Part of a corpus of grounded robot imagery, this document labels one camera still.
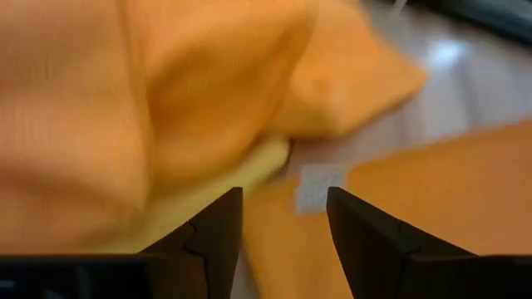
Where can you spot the orange microfiber towel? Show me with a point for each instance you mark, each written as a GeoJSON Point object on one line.
{"type": "Point", "coordinates": [124, 104]}
{"type": "Point", "coordinates": [449, 199]}

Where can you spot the yellow microfiber towel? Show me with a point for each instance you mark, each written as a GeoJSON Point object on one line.
{"type": "Point", "coordinates": [232, 178]}

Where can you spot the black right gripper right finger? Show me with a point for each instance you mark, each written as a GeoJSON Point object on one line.
{"type": "Point", "coordinates": [365, 249]}

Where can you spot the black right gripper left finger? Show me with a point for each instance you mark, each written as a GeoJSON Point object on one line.
{"type": "Point", "coordinates": [220, 232]}

